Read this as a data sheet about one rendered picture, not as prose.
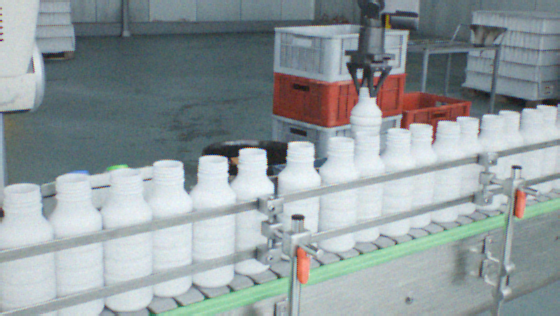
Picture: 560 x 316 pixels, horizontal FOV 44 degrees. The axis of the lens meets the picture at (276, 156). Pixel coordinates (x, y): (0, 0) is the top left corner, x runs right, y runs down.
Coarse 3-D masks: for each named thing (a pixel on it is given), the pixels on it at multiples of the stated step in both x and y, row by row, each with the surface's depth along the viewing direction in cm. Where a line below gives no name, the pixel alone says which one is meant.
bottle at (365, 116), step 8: (360, 88) 157; (360, 96) 157; (368, 96) 155; (360, 104) 156; (368, 104) 156; (352, 112) 157; (360, 112) 155; (368, 112) 155; (376, 112) 156; (352, 120) 157; (360, 120) 155; (368, 120) 155; (376, 120) 156; (352, 128) 158; (360, 128) 156; (368, 128) 156; (376, 128) 156; (352, 136) 158
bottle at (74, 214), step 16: (64, 176) 79; (80, 176) 79; (64, 192) 76; (80, 192) 77; (64, 208) 77; (80, 208) 77; (64, 224) 76; (80, 224) 77; (96, 224) 78; (64, 256) 77; (80, 256) 77; (96, 256) 79; (64, 272) 78; (80, 272) 78; (96, 272) 79; (64, 288) 78; (80, 288) 78; (80, 304) 79; (96, 304) 80
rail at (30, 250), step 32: (320, 192) 96; (160, 224) 81; (352, 224) 101; (384, 224) 105; (0, 256) 70; (32, 256) 73; (224, 256) 88; (256, 256) 91; (96, 288) 78; (128, 288) 81
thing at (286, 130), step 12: (276, 120) 359; (288, 120) 352; (384, 120) 364; (396, 120) 372; (276, 132) 361; (288, 132) 355; (300, 132) 379; (312, 132) 343; (324, 132) 336; (336, 132) 340; (348, 132) 347; (384, 132) 367; (324, 144) 338; (384, 144) 370; (324, 156) 339
